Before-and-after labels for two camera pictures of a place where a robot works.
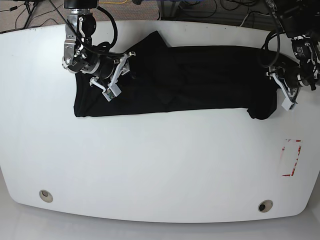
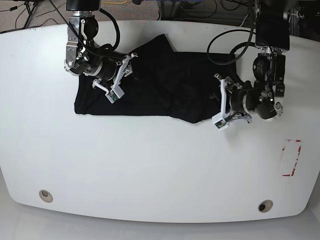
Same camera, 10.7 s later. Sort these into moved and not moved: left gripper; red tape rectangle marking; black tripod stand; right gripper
Moved: right gripper
Not moved: black tripod stand; left gripper; red tape rectangle marking
